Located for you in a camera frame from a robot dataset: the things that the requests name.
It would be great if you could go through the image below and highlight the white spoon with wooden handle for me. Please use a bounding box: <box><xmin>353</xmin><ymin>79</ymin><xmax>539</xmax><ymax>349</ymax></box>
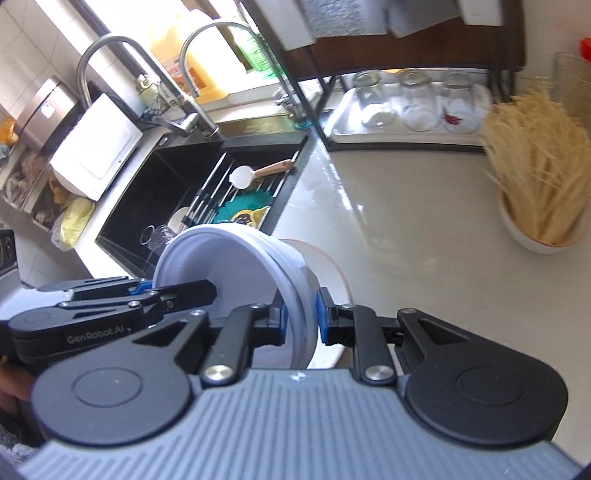
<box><xmin>229</xmin><ymin>159</ymin><xmax>295</xmax><ymax>189</ymax></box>

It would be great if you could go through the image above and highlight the steel box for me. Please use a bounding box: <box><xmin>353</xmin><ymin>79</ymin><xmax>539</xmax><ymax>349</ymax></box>
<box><xmin>13</xmin><ymin>76</ymin><xmax>80</xmax><ymax>149</ymax></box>

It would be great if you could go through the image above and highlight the yellow plastic bag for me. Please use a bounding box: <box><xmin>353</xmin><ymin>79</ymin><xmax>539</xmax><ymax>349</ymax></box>
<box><xmin>50</xmin><ymin>197</ymin><xmax>96</xmax><ymax>251</ymax></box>

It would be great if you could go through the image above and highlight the dried straw bundle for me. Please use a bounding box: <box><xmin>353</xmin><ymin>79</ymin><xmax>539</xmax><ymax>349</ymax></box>
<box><xmin>479</xmin><ymin>87</ymin><xmax>591</xmax><ymax>246</ymax></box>

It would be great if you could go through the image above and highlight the white tray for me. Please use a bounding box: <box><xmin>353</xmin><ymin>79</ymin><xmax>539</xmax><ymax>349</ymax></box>
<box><xmin>329</xmin><ymin>85</ymin><xmax>494</xmax><ymax>144</ymax></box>

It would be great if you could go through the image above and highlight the glass jar with red print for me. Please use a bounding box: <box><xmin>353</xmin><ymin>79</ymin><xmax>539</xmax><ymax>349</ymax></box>
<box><xmin>440</xmin><ymin>71</ymin><xmax>479</xmax><ymax>135</ymax></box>

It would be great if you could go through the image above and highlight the teal flower-shaped mat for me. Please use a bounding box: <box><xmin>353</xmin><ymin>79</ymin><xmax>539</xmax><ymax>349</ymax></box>
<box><xmin>213</xmin><ymin>191</ymin><xmax>274</xmax><ymax>228</ymax></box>

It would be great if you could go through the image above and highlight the steel gooseneck faucet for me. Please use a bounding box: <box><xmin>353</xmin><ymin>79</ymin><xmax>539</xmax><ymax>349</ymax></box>
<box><xmin>178</xmin><ymin>21</ymin><xmax>306</xmax><ymax>126</ymax></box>

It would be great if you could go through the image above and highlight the small white dish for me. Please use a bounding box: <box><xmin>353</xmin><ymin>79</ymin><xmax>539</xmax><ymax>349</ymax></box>
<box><xmin>168</xmin><ymin>206</ymin><xmax>191</xmax><ymax>232</ymax></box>

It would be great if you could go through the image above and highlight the plain white bowl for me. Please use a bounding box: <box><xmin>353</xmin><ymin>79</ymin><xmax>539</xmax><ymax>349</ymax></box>
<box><xmin>240</xmin><ymin>230</ymin><xmax>320</xmax><ymax>370</ymax></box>
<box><xmin>152</xmin><ymin>224</ymin><xmax>305</xmax><ymax>370</ymax></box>

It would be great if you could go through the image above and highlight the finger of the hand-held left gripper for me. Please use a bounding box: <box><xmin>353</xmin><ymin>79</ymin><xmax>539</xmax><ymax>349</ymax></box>
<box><xmin>39</xmin><ymin>275</ymin><xmax>153</xmax><ymax>299</ymax></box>
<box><xmin>58</xmin><ymin>280</ymin><xmax>218</xmax><ymax>319</ymax></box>

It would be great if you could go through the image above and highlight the cluttered side shelf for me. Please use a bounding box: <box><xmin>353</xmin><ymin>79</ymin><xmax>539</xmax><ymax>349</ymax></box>
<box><xmin>0</xmin><ymin>137</ymin><xmax>62</xmax><ymax>232</ymax></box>

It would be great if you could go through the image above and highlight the orange liquid jug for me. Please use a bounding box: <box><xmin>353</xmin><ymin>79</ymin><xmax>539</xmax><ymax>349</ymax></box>
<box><xmin>150</xmin><ymin>8</ymin><xmax>232</xmax><ymax>101</ymax></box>

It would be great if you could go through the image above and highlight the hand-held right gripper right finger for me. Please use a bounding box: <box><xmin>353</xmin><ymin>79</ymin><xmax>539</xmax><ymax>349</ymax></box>
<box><xmin>315</xmin><ymin>287</ymin><xmax>472</xmax><ymax>387</ymax></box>

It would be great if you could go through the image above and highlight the red-lidded clear container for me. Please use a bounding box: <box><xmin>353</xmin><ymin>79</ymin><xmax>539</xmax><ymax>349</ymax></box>
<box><xmin>553</xmin><ymin>39</ymin><xmax>591</xmax><ymax>117</ymax></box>

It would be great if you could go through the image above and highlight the black kitchen sink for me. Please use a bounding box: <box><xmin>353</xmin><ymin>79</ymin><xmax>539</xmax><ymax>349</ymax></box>
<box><xmin>94</xmin><ymin>121</ymin><xmax>311</xmax><ymax>278</ymax></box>

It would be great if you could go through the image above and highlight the white bowl holding straw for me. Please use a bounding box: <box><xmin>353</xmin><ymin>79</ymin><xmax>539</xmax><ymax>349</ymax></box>
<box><xmin>497</xmin><ymin>188</ymin><xmax>590</xmax><ymax>255</ymax></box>

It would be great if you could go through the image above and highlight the white leaf print bowl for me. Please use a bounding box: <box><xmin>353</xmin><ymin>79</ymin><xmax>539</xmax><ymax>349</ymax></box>
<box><xmin>277</xmin><ymin>238</ymin><xmax>351</xmax><ymax>371</ymax></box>

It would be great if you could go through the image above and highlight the steel sink drainer rack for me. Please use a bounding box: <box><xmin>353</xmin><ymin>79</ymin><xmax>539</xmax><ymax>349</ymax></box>
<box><xmin>186</xmin><ymin>151</ymin><xmax>297</xmax><ymax>232</ymax></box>

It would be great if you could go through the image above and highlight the black metal rack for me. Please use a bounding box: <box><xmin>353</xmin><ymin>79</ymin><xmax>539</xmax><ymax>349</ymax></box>
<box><xmin>240</xmin><ymin>0</ymin><xmax>528</xmax><ymax>154</ymax></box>

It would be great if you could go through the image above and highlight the green bottle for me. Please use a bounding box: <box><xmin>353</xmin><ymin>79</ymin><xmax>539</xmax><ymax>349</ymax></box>
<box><xmin>228</xmin><ymin>22</ymin><xmax>279</xmax><ymax>75</ymax></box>

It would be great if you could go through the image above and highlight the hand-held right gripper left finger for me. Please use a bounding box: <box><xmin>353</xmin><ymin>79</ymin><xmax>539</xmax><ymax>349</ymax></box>
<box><xmin>131</xmin><ymin>291</ymin><xmax>287</xmax><ymax>387</ymax></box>

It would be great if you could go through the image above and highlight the clear glass jar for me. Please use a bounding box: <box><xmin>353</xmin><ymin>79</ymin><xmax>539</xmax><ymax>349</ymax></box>
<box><xmin>353</xmin><ymin>71</ymin><xmax>398</xmax><ymax>128</ymax></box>
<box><xmin>399</xmin><ymin>69</ymin><xmax>442</xmax><ymax>133</ymax></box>

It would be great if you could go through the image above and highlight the glass cup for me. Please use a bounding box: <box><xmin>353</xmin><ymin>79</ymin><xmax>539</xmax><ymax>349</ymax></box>
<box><xmin>274</xmin><ymin>87</ymin><xmax>302</xmax><ymax>118</ymax></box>

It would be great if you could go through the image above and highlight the white cutting board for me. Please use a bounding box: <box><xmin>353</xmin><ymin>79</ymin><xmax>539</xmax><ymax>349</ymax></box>
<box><xmin>49</xmin><ymin>92</ymin><xmax>144</xmax><ymax>202</ymax></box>

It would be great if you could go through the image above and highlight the wine glass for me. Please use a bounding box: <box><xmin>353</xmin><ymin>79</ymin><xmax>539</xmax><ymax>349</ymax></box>
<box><xmin>140</xmin><ymin>224</ymin><xmax>175</xmax><ymax>251</ymax></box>

